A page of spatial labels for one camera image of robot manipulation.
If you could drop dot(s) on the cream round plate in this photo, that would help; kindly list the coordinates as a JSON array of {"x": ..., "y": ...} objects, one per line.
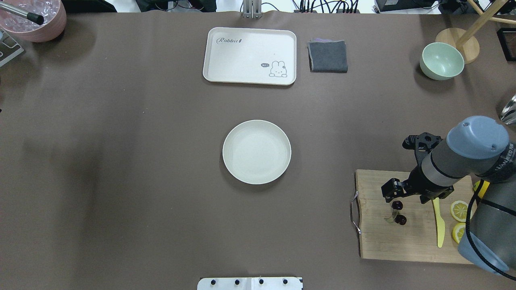
[{"x": 256, "y": 152}]

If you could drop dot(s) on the wooden mug tree stand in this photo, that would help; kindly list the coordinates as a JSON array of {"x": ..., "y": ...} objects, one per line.
[{"x": 464, "y": 41}]

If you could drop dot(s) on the grey folded cloth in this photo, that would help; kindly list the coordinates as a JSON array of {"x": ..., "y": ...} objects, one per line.
[{"x": 328, "y": 56}]

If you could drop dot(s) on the aluminium frame post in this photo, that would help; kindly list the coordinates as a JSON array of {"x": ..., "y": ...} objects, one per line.
[{"x": 252, "y": 9}]

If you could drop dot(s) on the mint green bowl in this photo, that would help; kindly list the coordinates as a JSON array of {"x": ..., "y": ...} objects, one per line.
[{"x": 441, "y": 61}]

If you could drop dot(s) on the lemon slice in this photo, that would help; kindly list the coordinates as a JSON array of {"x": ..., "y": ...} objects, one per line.
[
  {"x": 458, "y": 231},
  {"x": 459, "y": 210}
]

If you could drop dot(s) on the cream rabbit tray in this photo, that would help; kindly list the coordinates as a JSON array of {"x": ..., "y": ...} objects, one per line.
[{"x": 250, "y": 56}]

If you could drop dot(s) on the pink bowl with ice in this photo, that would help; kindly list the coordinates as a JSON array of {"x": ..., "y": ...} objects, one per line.
[{"x": 55, "y": 20}]

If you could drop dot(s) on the yellow plastic knife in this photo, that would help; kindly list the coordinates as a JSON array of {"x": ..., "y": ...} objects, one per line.
[{"x": 439, "y": 222}]

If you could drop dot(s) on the upper lemon slice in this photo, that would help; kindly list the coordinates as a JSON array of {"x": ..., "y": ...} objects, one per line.
[{"x": 459, "y": 210}]

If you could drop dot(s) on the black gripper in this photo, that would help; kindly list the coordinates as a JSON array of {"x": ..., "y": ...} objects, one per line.
[{"x": 419, "y": 183}]

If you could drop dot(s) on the lower lemon slice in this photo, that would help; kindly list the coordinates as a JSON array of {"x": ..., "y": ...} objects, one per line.
[{"x": 458, "y": 231}]

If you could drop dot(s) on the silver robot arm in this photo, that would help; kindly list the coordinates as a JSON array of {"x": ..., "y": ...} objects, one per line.
[{"x": 480, "y": 146}]

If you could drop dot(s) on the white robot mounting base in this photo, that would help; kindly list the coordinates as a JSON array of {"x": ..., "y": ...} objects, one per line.
[{"x": 251, "y": 283}]

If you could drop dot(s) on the bamboo cutting board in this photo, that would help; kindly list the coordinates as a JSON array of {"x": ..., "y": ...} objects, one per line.
[{"x": 416, "y": 241}]

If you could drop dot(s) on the silver metal scoop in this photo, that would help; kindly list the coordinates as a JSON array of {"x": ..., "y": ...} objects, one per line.
[{"x": 508, "y": 112}]

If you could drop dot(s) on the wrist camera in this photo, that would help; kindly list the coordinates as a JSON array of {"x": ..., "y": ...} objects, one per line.
[{"x": 422, "y": 144}]

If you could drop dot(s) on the white cup rack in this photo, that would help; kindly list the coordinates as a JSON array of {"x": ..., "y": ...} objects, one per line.
[{"x": 9, "y": 48}]

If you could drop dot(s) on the metal scoop in ice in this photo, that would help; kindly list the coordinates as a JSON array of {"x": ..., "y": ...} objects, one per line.
[{"x": 35, "y": 18}]

